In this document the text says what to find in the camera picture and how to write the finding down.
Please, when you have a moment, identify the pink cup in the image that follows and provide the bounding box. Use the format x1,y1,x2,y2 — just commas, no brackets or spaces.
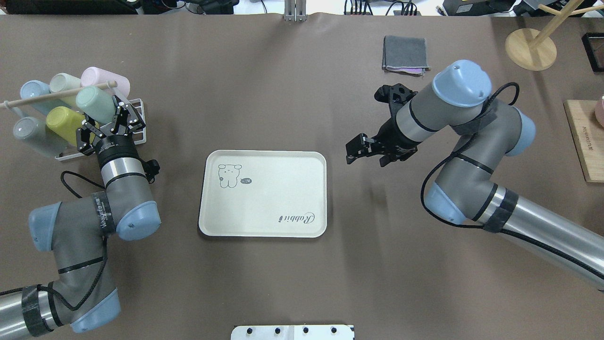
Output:
80,67,130,99

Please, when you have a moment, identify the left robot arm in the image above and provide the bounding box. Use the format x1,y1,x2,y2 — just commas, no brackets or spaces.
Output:
0,93,160,340

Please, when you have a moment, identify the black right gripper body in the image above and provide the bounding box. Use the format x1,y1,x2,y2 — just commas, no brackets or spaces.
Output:
363,118,417,167

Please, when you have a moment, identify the wooden mug tree stand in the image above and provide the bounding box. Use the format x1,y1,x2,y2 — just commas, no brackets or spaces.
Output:
505,0,604,71

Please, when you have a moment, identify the light blue cup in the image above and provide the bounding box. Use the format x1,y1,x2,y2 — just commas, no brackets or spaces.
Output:
19,80,67,116

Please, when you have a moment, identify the white wire cup rack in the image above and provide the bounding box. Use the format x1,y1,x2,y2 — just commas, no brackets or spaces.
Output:
1,80,148,162

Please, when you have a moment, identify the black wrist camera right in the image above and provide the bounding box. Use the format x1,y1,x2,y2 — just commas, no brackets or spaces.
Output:
374,83,418,117

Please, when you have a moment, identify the grey folded cloth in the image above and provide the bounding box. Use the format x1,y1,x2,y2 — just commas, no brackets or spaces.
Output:
382,35,430,76

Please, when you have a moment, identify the pink ribbed bowl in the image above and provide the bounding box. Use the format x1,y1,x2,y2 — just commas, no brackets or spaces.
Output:
595,95,604,127

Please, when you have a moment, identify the pale cream cup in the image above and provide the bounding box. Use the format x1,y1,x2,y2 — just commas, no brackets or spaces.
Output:
48,73,81,107

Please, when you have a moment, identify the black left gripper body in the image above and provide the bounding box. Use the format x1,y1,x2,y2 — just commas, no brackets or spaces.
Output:
92,133,139,166

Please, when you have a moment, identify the green cup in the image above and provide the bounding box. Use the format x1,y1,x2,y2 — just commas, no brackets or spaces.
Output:
75,86,117,125

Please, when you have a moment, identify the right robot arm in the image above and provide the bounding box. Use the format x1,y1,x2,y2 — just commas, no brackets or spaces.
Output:
345,59,604,291

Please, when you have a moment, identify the grey cup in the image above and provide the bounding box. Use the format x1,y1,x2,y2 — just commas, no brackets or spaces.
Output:
13,117,68,158

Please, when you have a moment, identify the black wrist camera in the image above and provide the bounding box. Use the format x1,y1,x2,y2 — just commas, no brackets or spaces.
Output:
140,159,160,184
374,83,418,117

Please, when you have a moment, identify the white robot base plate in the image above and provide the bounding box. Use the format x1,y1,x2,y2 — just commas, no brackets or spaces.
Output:
230,324,355,340

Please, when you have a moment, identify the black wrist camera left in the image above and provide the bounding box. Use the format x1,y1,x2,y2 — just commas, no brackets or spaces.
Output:
140,159,160,184

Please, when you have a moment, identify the cream rabbit tray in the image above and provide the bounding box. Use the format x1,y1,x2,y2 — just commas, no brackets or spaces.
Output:
198,149,327,238

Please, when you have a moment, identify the wooden cutting board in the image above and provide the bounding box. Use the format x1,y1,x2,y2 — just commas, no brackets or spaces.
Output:
564,100,604,183

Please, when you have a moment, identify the aluminium frame post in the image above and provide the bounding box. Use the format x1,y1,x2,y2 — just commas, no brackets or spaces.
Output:
283,0,308,22

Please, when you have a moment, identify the yellow cup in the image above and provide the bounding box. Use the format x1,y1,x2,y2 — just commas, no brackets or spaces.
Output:
46,106,85,146

